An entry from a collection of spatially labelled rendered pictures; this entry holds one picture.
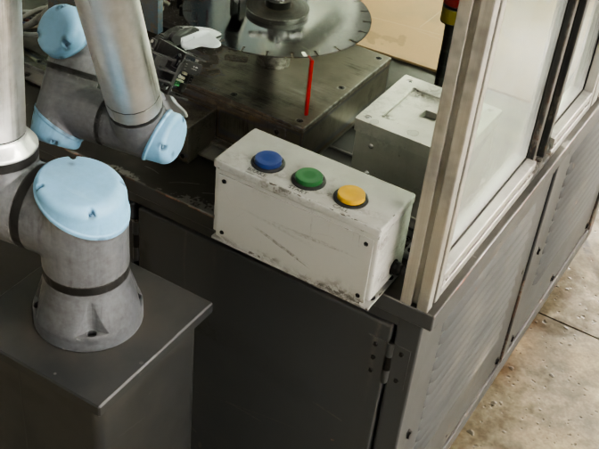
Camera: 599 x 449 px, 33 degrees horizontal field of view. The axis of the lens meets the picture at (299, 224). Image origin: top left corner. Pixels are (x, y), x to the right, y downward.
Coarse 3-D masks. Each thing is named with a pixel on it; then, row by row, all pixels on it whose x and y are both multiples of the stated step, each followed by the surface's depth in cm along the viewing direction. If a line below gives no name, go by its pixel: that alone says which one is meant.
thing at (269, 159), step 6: (258, 156) 148; (264, 156) 148; (270, 156) 148; (276, 156) 148; (258, 162) 147; (264, 162) 147; (270, 162) 147; (276, 162) 147; (264, 168) 147; (270, 168) 147
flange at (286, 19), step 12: (252, 0) 177; (264, 0) 177; (288, 0) 174; (300, 0) 178; (252, 12) 173; (264, 12) 173; (276, 12) 173; (288, 12) 174; (300, 12) 174; (276, 24) 172; (288, 24) 172
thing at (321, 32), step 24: (192, 0) 177; (216, 0) 178; (240, 0) 178; (312, 0) 181; (336, 0) 182; (360, 0) 183; (192, 24) 170; (216, 24) 170; (240, 24) 171; (264, 24) 172; (312, 24) 174; (336, 24) 174; (360, 24) 175; (240, 48) 164; (264, 48) 165; (288, 48) 166; (312, 48) 167; (336, 48) 168
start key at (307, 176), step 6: (300, 168) 146; (306, 168) 146; (312, 168) 146; (300, 174) 145; (306, 174) 145; (312, 174) 145; (318, 174) 145; (300, 180) 144; (306, 180) 144; (312, 180) 144; (318, 180) 144; (306, 186) 144; (312, 186) 144
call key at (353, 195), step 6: (342, 186) 144; (348, 186) 144; (354, 186) 144; (342, 192) 142; (348, 192) 142; (354, 192) 143; (360, 192) 143; (342, 198) 141; (348, 198) 141; (354, 198) 142; (360, 198) 142; (348, 204) 141; (354, 204) 141
